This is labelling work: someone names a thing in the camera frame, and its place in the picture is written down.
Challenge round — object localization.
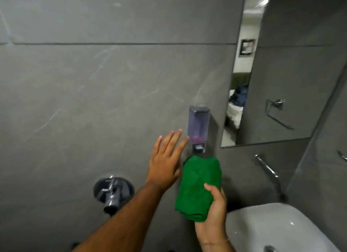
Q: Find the person's left hand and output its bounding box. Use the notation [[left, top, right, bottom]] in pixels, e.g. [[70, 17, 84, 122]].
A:
[[146, 129, 190, 191]]

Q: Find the person's right hand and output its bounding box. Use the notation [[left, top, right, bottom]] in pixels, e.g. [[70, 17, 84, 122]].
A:
[[195, 183, 228, 246]]

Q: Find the green cloth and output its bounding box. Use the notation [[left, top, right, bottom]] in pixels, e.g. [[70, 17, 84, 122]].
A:
[[175, 155, 222, 223]]

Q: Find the person's left forearm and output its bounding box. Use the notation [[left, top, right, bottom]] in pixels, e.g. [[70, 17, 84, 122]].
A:
[[72, 181, 165, 252]]

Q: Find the person's right forearm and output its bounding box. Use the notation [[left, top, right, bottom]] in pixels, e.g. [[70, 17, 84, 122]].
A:
[[200, 239, 236, 252]]

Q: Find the white ceramic sink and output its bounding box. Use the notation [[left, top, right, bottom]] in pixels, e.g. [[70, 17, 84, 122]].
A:
[[226, 203, 341, 252]]

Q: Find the clear wall soap dispenser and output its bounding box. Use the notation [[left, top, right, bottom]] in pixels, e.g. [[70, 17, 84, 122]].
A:
[[188, 105, 211, 154]]

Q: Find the chrome wall faucet spout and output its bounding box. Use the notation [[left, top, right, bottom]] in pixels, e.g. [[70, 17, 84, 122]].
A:
[[254, 154, 286, 201]]

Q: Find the chrome wall valve handle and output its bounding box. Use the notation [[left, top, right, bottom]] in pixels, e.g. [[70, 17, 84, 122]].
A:
[[93, 176, 135, 216]]

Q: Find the wall mirror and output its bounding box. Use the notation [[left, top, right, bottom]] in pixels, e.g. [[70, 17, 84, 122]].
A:
[[220, 0, 347, 148]]

